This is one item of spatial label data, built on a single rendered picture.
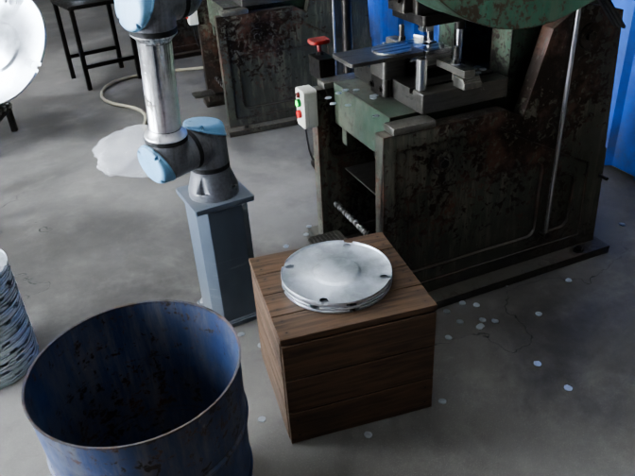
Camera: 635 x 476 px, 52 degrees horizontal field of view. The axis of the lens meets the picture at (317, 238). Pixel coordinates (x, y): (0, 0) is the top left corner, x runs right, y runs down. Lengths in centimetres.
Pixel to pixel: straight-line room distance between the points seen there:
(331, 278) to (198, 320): 37
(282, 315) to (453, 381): 59
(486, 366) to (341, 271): 56
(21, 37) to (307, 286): 93
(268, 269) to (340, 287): 24
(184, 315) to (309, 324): 30
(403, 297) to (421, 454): 40
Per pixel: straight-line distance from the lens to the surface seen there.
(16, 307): 212
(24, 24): 181
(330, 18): 366
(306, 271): 170
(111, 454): 122
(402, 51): 205
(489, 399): 190
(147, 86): 173
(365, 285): 164
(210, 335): 149
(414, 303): 163
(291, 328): 156
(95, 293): 246
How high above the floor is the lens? 133
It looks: 31 degrees down
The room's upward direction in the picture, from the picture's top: 4 degrees counter-clockwise
